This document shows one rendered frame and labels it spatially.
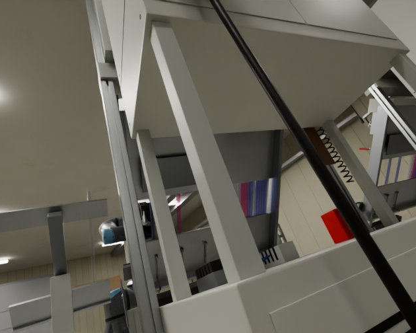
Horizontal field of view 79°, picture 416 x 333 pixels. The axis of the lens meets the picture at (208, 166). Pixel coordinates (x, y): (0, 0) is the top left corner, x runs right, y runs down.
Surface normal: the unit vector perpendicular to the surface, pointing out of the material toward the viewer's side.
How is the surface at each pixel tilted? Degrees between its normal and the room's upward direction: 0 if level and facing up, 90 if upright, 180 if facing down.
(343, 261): 90
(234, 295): 90
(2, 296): 90
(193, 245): 132
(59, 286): 90
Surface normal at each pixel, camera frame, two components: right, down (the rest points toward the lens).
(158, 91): 0.30, 0.86
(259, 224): 0.44, 0.21
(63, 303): 0.39, -0.51
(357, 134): -0.80, -0.01
